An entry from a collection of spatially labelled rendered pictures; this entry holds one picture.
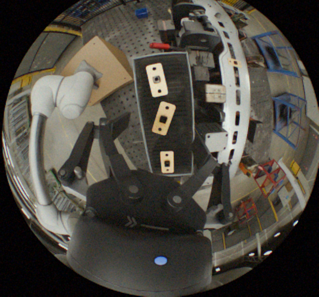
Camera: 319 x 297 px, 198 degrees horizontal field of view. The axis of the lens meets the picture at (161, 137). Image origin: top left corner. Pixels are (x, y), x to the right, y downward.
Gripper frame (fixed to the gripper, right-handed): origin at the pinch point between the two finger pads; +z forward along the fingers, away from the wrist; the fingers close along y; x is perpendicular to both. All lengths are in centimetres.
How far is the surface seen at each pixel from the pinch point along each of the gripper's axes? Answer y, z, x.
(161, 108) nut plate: -1.3, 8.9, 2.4
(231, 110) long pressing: 27.9, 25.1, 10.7
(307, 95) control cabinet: 678, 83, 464
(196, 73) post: 5.0, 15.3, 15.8
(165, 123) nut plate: 0.6, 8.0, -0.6
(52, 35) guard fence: -226, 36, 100
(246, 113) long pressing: 38.1, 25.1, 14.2
